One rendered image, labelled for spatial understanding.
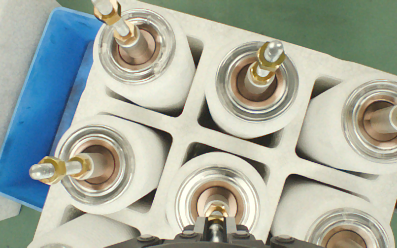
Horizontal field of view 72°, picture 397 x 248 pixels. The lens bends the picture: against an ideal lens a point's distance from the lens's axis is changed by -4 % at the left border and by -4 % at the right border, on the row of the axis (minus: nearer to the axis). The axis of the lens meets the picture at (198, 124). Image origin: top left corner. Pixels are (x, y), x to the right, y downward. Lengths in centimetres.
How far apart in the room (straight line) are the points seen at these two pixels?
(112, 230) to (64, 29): 34
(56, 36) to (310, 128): 40
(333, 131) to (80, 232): 26
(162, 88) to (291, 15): 36
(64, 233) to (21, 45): 30
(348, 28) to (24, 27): 55
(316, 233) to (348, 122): 10
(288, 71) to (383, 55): 36
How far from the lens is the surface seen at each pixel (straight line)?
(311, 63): 36
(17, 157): 53
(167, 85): 27
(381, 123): 28
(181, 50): 28
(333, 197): 28
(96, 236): 32
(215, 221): 18
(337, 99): 28
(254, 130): 26
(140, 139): 27
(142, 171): 27
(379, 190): 38
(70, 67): 56
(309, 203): 29
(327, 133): 28
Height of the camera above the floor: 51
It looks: 83 degrees down
